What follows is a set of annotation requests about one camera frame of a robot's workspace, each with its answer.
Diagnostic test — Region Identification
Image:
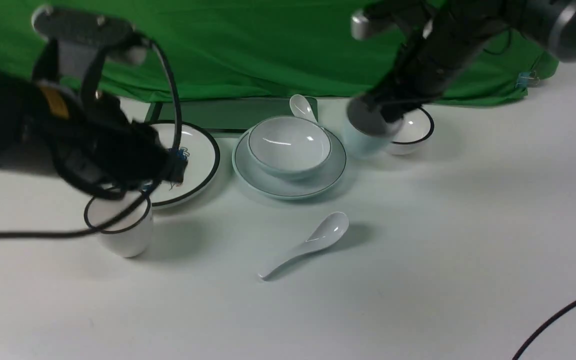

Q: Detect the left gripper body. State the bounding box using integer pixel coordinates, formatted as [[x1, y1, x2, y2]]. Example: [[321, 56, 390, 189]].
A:
[[30, 5, 188, 201]]

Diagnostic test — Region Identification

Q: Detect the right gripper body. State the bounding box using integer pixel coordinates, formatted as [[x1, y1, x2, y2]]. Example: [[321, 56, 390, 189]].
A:
[[346, 14, 489, 137]]

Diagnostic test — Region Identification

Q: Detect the pale blue cup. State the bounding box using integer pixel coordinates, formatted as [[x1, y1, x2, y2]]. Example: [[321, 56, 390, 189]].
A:
[[342, 116, 403, 158]]

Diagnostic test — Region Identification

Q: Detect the white ceramic spoon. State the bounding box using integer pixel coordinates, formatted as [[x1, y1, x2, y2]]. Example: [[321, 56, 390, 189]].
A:
[[257, 211, 350, 281]]

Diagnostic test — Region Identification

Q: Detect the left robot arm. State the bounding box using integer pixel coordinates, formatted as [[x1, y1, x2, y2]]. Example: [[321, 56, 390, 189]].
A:
[[0, 5, 188, 201]]

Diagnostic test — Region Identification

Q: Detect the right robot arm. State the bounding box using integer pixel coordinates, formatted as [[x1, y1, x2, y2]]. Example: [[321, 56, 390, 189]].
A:
[[346, 0, 576, 137]]

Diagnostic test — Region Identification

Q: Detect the small bowl black rim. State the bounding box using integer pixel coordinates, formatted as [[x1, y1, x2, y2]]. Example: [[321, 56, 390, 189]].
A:
[[384, 108, 435, 156]]

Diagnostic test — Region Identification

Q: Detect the white cup black rim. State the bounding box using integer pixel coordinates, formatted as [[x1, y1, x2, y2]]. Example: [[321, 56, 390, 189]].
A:
[[83, 190, 154, 258]]

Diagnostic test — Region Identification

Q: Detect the blue binder clip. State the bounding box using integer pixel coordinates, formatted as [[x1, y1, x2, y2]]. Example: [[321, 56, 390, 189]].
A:
[[514, 71, 541, 89]]

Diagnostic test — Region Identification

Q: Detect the illustrated plate black rim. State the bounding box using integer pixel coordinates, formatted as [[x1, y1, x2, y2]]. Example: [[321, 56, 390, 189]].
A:
[[150, 123, 221, 210]]

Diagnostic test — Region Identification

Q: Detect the green backdrop cloth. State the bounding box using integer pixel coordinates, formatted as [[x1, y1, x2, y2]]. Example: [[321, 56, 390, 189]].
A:
[[0, 0, 559, 106]]

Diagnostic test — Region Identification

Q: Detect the dark flat tray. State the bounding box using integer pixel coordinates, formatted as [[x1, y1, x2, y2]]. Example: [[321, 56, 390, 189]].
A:
[[144, 97, 319, 138]]

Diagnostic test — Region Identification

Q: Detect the white spoon at back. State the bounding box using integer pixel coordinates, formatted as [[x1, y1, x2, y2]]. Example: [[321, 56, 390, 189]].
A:
[[289, 94, 318, 123]]

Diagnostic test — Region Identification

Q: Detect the pale blue bowl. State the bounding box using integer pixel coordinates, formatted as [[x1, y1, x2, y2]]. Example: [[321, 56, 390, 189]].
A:
[[247, 116, 332, 180]]

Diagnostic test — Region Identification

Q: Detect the pale blue shallow plate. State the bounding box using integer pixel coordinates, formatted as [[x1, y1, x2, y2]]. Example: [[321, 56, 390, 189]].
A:
[[231, 130, 347, 201]]

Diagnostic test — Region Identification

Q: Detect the black cable left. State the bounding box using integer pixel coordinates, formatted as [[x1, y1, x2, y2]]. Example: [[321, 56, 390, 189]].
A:
[[0, 35, 184, 241]]

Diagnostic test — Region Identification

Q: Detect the black cable right corner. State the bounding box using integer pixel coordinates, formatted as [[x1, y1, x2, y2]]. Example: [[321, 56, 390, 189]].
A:
[[512, 279, 576, 360]]

